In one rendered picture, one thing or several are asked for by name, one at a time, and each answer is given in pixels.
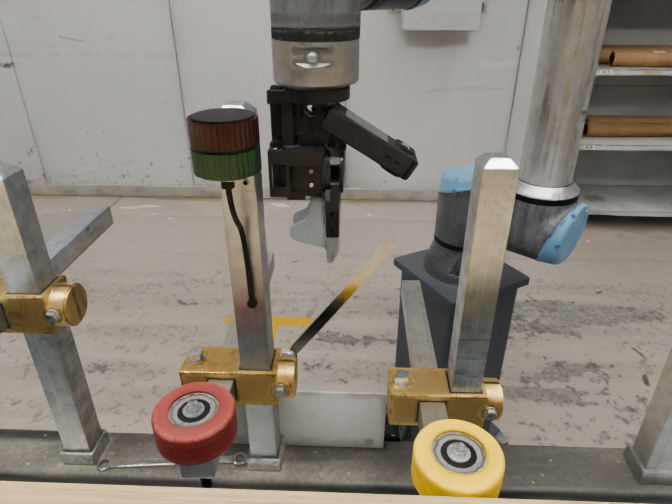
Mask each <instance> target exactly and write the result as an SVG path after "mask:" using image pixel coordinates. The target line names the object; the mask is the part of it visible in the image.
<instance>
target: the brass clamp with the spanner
mask: <svg viewBox="0 0 672 504"><path fill-rule="evenodd" d="M193 347H200V348H201V349H202V350H203V352H204V354H205V360H204V361H203V362H201V363H198V364H191V363H189V362H188V353H187V355H186V357H185V360H184V362H183V364H182V366H181V368H180V370H179V376H180V381H181V386H182V385H185V384H189V383H194V382H208V380H209V379H214V380H234V386H235V395H236V400H235V404H243V405H278V403H279V398H294V396H295V395H296V390H297V380H298V361H297V358H296V356H282V350H281V348H274V355H273V359H272V364H271V368H270V370H258V369H241V366H240V357H239V348H238V347H219V346H191V347H190V349H191V348H193ZM190 349H189V350H190Z"/></svg>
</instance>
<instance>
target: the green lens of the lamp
mask: <svg viewBox="0 0 672 504"><path fill-rule="evenodd" d="M190 151H191V159H192V166H193V173H194V175H195V176H197V177H199V178H201V179H205V180H211V181H232V180H239V179H244V178H248V177H251V176H254V175H256V174H258V173H259V172H260V171H261V170H262V163H261V149H260V142H259V143H258V145H257V147H255V148H254V149H252V150H249V151H246V152H242V153H237V154H228V155H210V154H203V153H199V152H196V151H194V150H193V148H192V147H191V146H190Z"/></svg>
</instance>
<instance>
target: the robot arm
mask: <svg viewBox="0 0 672 504"><path fill-rule="evenodd" d="M429 1H430V0H269V2H270V21H271V46H272V65H273V80H274V81H275V82H276V83H277V84H279V85H271V86H270V90H267V91H266V93H267V104H270V116H271V134H272V140H271V142H270V147H269V149H268V151H267V155H268V171H269V187H270V197H287V200H305V198H306V196H310V202H309V204H308V207H306V208H304V209H302V210H299V211H297V212H296V213H295V214H294V215H293V223H294V224H293V225H291V227H290V231H289V233H290V236H291V237H292V239H294V240H296V241H299V242H303V243H307V244H311V245H315V246H319V247H322V248H324V249H326V250H327V263H332V262H333V261H334V259H335V258H336V256H337V255H338V253H339V252H340V230H341V193H343V190H344V171H345V150H346V146H347V144H348V145H349V146H351V147H352V148H354V149H356V150H357V151H359V152H360V153H362V154H364V155H365V156H367V157H368V158H370V159H371V160H373V161H375V162H376V163H378V164H379V165H380V167H382V168H383V169H384V170H385V171H387V172H388V173H390V174H391V175H393V176H395V177H397V178H398V177H400V178H401V179H403V180H407V179H408V178H409V177H410V176H411V174H412V173H413V171H414V170H415V169H416V167H417V166H418V160H417V157H416V154H415V151H414V149H413V148H412V147H410V146H409V145H408V144H406V143H404V142H403V141H401V140H399V139H396V140H395V139H394V138H392V137H390V136H389V135H387V134H386V133H384V132H383V131H381V130H380V129H378V128H377V127H375V126H373V125H372V124H370V123H369V122H367V121H366V120H364V119H363V118H361V117H360V116H358V115H356V114H355V113H353V112H352V111H350V110H349V109H347V108H346V107H344V106H343V105H341V104H340V103H339V102H344V101H346V100H348V99H349V98H350V85H352V84H355V83H356V82H357V81H358V80H359V50H360V26H361V11H369V10H389V9H402V10H412V9H414V8H416V7H420V6H422V5H424V4H426V3H427V2H429ZM611 3H612V0H547V6H546V12H545V18H544V24H543V30H542V36H541V42H540V48H539V54H538V60H537V66H536V72H535V78H534V84H533V90H532V96H531V102H530V108H529V114H528V120H527V126H526V132H525V138H524V144H523V150H522V156H521V162H520V168H519V169H520V173H519V179H518V185H517V190H516V196H515V202H514V207H513V213H512V219H511V224H510V230H509V236H508V241H507V247H506V250H507V251H510V252H513V253H516V254H519V255H522V256H525V257H528V258H531V259H534V260H536V261H538V262H539V261H541V262H544V263H548V264H552V265H557V264H560V263H562V262H563V261H565V260H566V259H567V258H568V256H569V255H570V254H571V252H572V251H573V250H574V248H575V246H576V245H577V243H578V241H579V239H580V237H581V235H582V233H583V230H584V227H585V225H586V222H587V219H588V214H589V208H588V206H587V205H586V204H584V203H583V202H581V203H580V202H578V197H579V193H580V189H579V187H578V186H577V185H576V183H575V182H574V181H573V175H574V170H575V166H576V161H577V157H578V152H579V148H580V143H581V139H582V134H583V130H584V125H585V121H586V116H587V112H588V107H589V103H590V98H591V94H592V89H593V85H594V80H595V76H596V71H597V67H598V62H599V58H600V53H601V49H602V44H603V40H604V35H605V31H606V26H607V22H608V17H609V13H610V8H611ZM308 105H312V107H311V110H312V111H310V110H309V109H308V108H307V106H308ZM274 148H277V149H274ZM280 149H281V150H280ZM473 172H474V165H463V166H457V167H453V168H450V169H448V170H446V171H445V172H444V173H443V174H442V176H441V181H440V186H439V188H438V191H439V192H438V202H437V212H436V222H435V232H434V239H433V241H432V243H431V245H430V247H429V249H428V251H427V252H426V254H425V257H424V269H425V271H426V272H427V273H428V274H429V275H430V276H432V277H433V278H435V279H437V280H439V281H441V282H444V283H447V284H451V285H457V286H458V285H459V277H460V270H461V262H462V255H463V247H464V240H465V232H466V224H467V217H468V209H469V202H470V194H471V187H472V179H473ZM272 173H273V176H272Z"/></svg>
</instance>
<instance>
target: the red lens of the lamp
mask: <svg viewBox="0 0 672 504"><path fill-rule="evenodd" d="M252 112H253V111H252ZM253 113H255V114H254V115H256V116H255V117H254V118H253V119H251V120H250V119H249V120H247V121H243V122H239V123H231V124H202V123H196V122H194V121H192V120H190V118H189V117H190V115H191V114H190V115H188V116H187V117H186V122H187V129H188V137H189V144H190V146H191V147H192V148H194V149H197V150H201V151H207V152H230V151H238V150H243V149H247V148H251V147H253V146H255V145H257V144H258V143H259V142H260V135H259V121H258V114H257V113H256V112H253Z"/></svg>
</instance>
